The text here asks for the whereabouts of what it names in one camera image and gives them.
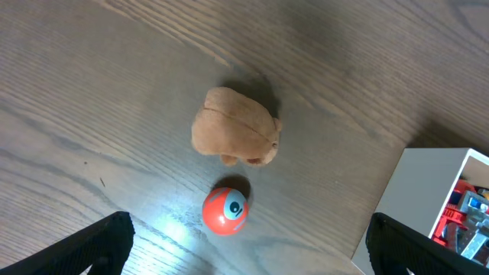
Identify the orange toy ball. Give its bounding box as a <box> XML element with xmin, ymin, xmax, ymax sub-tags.
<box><xmin>202</xmin><ymin>187</ymin><xmax>249</xmax><ymax>236</ymax></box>

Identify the red toy fire truck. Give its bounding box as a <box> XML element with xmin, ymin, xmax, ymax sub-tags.
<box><xmin>431</xmin><ymin>180</ymin><xmax>488</xmax><ymax>267</ymax></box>

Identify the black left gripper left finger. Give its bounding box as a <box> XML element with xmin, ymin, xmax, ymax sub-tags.
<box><xmin>1</xmin><ymin>211</ymin><xmax>135</xmax><ymax>275</ymax></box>

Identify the brown plush toy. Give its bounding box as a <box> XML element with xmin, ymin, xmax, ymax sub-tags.
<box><xmin>191</xmin><ymin>87</ymin><xmax>282</xmax><ymax>167</ymax></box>

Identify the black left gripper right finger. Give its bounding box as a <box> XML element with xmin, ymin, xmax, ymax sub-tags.
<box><xmin>365</xmin><ymin>212</ymin><xmax>488</xmax><ymax>275</ymax></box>

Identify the white cardboard box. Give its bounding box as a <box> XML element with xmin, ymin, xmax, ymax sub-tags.
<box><xmin>351</xmin><ymin>148</ymin><xmax>488</xmax><ymax>274</ymax></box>

